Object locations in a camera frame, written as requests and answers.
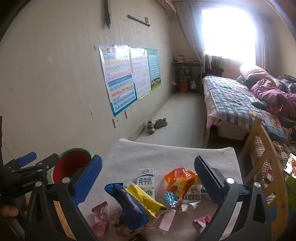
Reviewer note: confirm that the metal wall rail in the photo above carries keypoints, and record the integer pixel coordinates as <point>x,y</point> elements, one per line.
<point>138,20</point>

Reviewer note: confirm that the wooden chair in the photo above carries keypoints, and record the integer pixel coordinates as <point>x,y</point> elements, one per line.
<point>251,136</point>

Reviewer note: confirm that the beige paper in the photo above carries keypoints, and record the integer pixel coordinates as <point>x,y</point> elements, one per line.
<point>115,215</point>

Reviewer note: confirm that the yellow torn cardboard box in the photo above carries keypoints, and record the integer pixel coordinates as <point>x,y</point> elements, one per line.
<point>145,199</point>

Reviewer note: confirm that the sheer curtain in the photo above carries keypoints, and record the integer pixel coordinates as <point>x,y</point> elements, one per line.
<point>268,46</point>
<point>190,34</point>

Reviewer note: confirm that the person's left hand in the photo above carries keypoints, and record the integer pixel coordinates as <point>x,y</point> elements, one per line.
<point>9,210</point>

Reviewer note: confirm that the small red white box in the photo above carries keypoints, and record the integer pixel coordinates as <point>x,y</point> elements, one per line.
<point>181,58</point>

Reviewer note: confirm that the dark wall strip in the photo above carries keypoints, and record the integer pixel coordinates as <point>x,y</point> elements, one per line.
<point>107,14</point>

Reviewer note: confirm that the red bucket with green rim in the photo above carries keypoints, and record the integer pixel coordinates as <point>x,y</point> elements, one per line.
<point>71,164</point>

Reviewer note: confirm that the dark pink snack wrapper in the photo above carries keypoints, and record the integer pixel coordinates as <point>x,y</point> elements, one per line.
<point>201,223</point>

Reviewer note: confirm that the wall air conditioner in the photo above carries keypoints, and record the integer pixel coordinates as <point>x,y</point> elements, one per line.
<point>165,5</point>

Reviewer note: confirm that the brown checked blanket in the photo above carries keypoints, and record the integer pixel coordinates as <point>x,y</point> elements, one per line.
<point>261,160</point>

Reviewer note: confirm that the white towel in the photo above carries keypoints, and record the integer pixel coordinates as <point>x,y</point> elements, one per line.
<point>166,153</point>

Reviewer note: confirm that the orange snack bag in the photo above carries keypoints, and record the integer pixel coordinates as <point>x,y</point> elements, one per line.
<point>178,180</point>

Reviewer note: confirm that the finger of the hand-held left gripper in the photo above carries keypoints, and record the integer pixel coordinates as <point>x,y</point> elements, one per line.
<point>45,165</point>
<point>27,158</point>

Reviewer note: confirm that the pale paper slip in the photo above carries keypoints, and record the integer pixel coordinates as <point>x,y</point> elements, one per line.
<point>167,220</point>

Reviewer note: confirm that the white milk carton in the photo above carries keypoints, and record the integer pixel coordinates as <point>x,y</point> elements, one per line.
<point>145,183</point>

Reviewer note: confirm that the white chart wall poster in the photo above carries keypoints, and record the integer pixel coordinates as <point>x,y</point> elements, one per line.
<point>141,74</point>

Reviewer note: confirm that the orange bottle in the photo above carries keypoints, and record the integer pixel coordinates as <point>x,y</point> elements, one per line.
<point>183,86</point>

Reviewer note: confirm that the dark hanging clothes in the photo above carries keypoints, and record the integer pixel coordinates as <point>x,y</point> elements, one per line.
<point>214,64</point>

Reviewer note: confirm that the purple blanket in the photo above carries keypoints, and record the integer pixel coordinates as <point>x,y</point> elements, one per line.
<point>272,92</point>

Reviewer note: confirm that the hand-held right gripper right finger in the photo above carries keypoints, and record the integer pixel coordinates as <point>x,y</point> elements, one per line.
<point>207,179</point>

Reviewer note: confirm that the green wall poster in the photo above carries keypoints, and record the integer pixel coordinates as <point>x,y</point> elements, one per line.
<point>154,69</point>

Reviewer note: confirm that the metal shelf rack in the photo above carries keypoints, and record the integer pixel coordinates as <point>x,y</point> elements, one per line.
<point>187,63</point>

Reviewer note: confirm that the colourful children's book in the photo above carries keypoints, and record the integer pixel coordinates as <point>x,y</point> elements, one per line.
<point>274,124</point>

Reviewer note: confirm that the grey printed snack bag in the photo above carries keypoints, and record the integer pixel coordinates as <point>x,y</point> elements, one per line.
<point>193,192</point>

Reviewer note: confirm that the bright window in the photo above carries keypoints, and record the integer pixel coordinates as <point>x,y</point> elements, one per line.
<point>229,32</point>

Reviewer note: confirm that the blue snack wrapper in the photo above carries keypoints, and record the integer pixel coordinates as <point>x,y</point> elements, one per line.
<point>129,206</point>

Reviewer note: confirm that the pink bed sheet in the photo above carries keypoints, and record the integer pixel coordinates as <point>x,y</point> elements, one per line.
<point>211,111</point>

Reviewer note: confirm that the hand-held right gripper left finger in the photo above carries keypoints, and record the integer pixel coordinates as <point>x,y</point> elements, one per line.
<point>89,179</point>

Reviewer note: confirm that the grey shoe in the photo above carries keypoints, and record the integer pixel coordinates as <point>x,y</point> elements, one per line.
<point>160,122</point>
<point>150,127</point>

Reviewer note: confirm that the pink pillow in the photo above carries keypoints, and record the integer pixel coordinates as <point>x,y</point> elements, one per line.
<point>254,71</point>

